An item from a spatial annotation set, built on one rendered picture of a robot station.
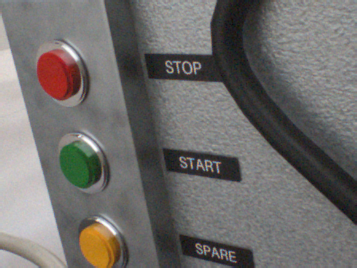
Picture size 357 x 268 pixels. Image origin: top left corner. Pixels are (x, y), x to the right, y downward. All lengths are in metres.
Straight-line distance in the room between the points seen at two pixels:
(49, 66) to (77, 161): 0.05
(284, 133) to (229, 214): 0.08
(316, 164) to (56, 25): 0.15
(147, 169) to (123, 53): 0.06
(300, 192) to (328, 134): 0.04
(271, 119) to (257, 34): 0.04
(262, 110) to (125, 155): 0.09
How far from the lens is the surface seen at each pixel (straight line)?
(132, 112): 0.35
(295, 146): 0.30
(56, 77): 0.36
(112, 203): 0.39
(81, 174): 0.38
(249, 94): 0.30
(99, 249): 0.40
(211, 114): 0.34
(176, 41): 0.34
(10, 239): 1.19
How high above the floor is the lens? 1.54
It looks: 21 degrees down
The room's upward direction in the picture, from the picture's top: 10 degrees counter-clockwise
